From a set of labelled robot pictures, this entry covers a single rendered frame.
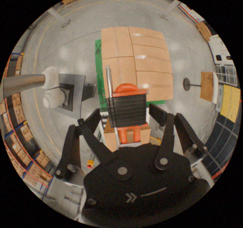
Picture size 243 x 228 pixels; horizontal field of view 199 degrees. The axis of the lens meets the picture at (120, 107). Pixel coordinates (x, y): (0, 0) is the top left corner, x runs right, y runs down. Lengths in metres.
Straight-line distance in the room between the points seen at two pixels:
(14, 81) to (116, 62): 0.96
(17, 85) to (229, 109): 7.90
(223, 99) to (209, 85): 5.56
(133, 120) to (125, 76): 0.75
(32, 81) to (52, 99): 0.25
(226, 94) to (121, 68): 7.29
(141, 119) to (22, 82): 0.61
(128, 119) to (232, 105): 7.34
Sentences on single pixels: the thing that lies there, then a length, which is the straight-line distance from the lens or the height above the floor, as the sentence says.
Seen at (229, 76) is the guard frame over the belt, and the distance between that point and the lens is 7.40.
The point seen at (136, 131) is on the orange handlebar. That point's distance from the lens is 0.19.
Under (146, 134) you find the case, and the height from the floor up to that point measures 0.95.
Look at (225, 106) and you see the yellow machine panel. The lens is 7.37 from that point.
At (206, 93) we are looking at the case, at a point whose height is 0.79.
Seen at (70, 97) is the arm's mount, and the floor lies 0.77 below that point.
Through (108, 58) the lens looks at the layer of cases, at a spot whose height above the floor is 0.54.
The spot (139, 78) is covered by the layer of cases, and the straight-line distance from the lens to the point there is 0.90.
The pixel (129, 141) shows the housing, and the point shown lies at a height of 1.25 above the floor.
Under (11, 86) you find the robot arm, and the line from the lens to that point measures 0.53.
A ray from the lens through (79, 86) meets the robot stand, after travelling 0.76.
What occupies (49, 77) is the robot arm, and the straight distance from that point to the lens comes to 0.67.
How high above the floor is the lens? 1.40
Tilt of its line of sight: 73 degrees down
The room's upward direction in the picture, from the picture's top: 175 degrees clockwise
